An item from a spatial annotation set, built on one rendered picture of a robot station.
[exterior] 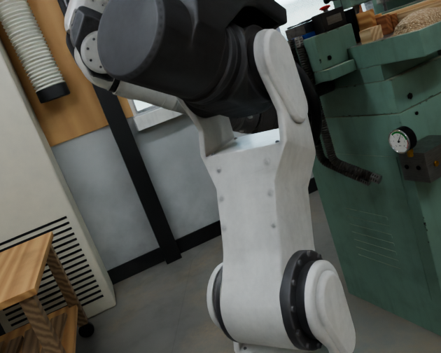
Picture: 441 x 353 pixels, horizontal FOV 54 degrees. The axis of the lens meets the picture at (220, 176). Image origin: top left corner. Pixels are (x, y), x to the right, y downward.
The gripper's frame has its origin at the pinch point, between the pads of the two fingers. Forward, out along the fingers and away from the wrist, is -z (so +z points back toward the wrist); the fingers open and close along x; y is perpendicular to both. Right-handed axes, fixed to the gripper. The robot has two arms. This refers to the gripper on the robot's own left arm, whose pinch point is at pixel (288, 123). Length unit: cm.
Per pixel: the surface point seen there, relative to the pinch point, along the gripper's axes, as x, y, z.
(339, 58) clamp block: 19.2, 4.8, -13.9
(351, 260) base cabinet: -44, 17, -52
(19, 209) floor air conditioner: -70, 118, 55
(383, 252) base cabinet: -34, 1, -48
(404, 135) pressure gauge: 3.6, -16.6, -21.8
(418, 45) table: 23.7, -16.9, -17.5
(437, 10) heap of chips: 32.9, -14.1, -23.0
